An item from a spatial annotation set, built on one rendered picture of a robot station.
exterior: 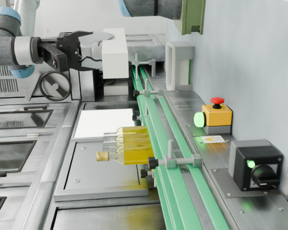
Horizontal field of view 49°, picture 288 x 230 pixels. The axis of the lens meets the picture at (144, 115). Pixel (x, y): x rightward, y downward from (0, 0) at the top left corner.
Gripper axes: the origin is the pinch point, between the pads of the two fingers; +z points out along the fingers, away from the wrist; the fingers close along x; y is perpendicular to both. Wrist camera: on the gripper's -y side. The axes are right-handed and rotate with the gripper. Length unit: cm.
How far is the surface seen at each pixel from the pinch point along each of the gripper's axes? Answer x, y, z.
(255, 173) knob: 14.6, -35.9, 27.5
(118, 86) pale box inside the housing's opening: 67, 130, 2
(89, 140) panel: 59, 48, -13
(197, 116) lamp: 19.0, -4.4, 24.1
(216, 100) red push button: 14.2, -4.0, 29.1
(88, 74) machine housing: 53, 120, -18
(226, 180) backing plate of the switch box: 20.1, -31.2, 23.8
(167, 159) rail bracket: 20.8, -21.8, 12.5
